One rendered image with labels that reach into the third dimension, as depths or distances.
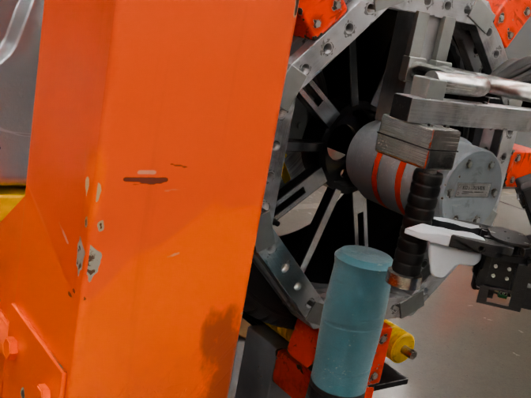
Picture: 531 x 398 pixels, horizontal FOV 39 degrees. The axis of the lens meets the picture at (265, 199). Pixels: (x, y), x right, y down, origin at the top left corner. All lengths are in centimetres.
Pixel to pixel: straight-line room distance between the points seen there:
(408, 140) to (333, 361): 35
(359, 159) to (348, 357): 30
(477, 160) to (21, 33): 65
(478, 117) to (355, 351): 36
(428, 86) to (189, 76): 40
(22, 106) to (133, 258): 53
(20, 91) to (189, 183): 52
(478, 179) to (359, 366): 32
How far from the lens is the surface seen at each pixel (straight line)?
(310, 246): 126
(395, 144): 93
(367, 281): 104
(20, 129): 110
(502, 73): 120
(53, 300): 66
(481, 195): 112
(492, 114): 101
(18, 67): 108
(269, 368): 141
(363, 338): 108
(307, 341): 124
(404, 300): 131
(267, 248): 107
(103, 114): 56
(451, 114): 95
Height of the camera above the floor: 105
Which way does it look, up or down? 14 degrees down
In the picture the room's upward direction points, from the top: 10 degrees clockwise
